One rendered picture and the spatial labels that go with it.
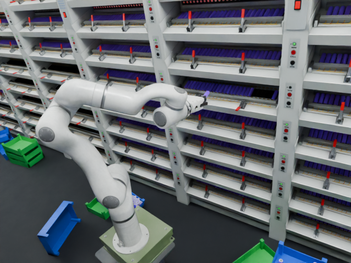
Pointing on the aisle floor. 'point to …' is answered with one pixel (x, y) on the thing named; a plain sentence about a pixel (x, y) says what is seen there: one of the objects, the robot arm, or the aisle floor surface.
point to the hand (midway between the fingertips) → (200, 99)
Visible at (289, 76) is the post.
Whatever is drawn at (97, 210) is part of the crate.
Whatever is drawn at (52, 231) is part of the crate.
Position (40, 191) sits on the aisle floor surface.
